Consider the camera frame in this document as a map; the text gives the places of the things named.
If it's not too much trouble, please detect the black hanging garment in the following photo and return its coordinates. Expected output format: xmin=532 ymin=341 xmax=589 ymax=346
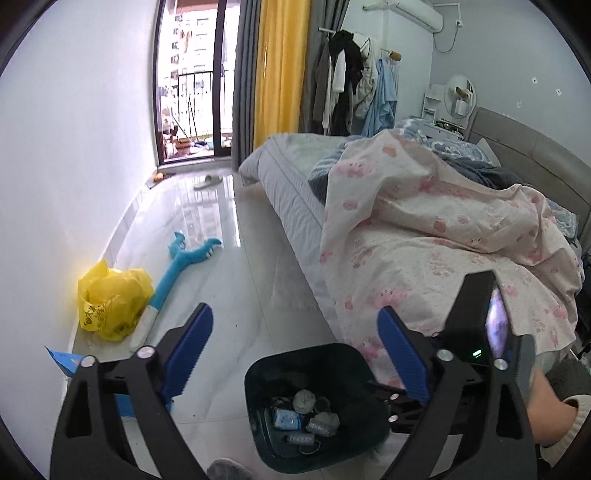
xmin=329 ymin=30 xmax=366 ymax=137

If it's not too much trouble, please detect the black trash bin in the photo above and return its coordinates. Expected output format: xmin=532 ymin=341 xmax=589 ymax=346
xmin=244 ymin=342 xmax=394 ymax=475

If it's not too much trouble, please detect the grey fuzzy garment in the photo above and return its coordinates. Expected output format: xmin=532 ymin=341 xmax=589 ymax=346
xmin=547 ymin=357 xmax=591 ymax=403

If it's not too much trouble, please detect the blue cardboard box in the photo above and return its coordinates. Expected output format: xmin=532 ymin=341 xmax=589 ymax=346
xmin=45 ymin=346 xmax=174 ymax=421

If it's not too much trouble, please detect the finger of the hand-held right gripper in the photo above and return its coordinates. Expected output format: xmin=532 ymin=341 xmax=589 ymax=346
xmin=367 ymin=379 xmax=428 ymax=408
xmin=383 ymin=406 xmax=426 ymax=435

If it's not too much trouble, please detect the yellow plastic bag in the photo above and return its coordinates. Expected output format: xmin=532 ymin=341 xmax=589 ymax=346
xmin=78 ymin=260 xmax=156 ymax=343

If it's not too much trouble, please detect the white dressing table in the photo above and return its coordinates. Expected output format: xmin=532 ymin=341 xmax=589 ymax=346
xmin=421 ymin=85 xmax=467 ymax=140

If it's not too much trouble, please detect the grey brown hanging coat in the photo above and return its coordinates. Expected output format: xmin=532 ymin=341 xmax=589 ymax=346
xmin=312 ymin=39 xmax=334 ymax=123

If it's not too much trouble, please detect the light blue hanging shirt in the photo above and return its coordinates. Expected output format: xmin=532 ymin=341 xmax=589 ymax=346
xmin=360 ymin=58 xmax=399 ymax=139

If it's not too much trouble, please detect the person's right hand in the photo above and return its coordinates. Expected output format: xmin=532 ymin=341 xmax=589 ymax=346
xmin=526 ymin=367 xmax=576 ymax=447

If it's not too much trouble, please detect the pink printed blanket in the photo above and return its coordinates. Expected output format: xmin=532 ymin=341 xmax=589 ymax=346
xmin=318 ymin=129 xmax=581 ymax=389

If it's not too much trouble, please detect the person's right forearm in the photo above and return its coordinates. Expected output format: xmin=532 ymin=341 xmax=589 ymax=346
xmin=538 ymin=394 xmax=591 ymax=469

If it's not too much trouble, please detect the beige hanging jacket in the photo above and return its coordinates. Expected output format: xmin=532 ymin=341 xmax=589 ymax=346
xmin=353 ymin=37 xmax=378 ymax=123

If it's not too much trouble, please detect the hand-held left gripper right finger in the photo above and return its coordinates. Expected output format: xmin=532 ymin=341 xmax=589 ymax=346
xmin=376 ymin=307 xmax=539 ymax=480

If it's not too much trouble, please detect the yellow curtain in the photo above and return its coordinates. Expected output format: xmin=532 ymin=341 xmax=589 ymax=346
xmin=253 ymin=0 xmax=313 ymax=151

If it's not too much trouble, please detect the blue dinosaur plush toy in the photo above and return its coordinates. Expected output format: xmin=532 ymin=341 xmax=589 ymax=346
xmin=129 ymin=231 xmax=223 ymax=352

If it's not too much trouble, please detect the white clothes rack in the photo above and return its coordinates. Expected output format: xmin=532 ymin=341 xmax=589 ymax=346
xmin=318 ymin=27 xmax=403 ymax=136

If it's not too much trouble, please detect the beige padded headboard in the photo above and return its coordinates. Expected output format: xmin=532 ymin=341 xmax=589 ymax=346
xmin=466 ymin=107 xmax=591 ymax=219

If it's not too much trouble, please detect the white hanging garment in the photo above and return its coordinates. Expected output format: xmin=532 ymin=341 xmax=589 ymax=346
xmin=323 ymin=48 xmax=348 ymax=126

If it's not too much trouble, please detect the grey slipper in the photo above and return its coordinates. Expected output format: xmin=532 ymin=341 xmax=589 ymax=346
xmin=207 ymin=458 xmax=256 ymax=480

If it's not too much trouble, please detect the grey mattress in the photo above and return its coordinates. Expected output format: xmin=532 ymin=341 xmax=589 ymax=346
xmin=239 ymin=133 xmax=365 ymax=334

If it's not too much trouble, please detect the dark grey blanket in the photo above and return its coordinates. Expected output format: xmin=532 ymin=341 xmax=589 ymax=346
xmin=442 ymin=157 xmax=533 ymax=191

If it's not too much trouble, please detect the white air conditioner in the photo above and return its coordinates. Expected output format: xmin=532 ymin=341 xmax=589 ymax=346
xmin=362 ymin=0 xmax=443 ymax=33

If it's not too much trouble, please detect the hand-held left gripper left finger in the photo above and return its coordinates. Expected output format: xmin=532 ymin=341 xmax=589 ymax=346
xmin=50 ymin=302 xmax=215 ymax=480

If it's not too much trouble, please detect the blue patterned pillow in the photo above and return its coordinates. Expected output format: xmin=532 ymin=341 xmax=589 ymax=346
xmin=551 ymin=203 xmax=583 ymax=241

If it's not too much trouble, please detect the grey curtain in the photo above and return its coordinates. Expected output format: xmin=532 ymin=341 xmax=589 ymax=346
xmin=231 ymin=0 xmax=265 ymax=168
xmin=298 ymin=0 xmax=352 ymax=136

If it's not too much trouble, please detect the blue tissue packet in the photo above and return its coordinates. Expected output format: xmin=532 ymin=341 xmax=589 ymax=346
xmin=272 ymin=406 xmax=304 ymax=430

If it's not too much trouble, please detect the blue patterned blanket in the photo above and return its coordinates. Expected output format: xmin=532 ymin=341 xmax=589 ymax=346
xmin=396 ymin=117 xmax=498 ymax=163

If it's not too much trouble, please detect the balcony glass door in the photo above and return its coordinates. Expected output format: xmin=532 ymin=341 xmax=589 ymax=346
xmin=154 ymin=0 xmax=242 ymax=168

